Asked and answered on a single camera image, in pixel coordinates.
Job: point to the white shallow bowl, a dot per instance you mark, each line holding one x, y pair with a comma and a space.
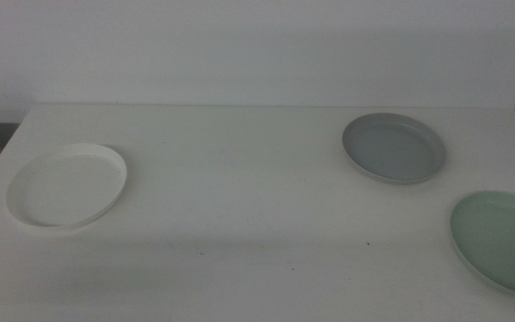
65, 188

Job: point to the grey shallow bowl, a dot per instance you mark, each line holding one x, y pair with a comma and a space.
394, 149

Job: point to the pale green shallow bowl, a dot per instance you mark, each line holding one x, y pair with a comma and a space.
503, 241

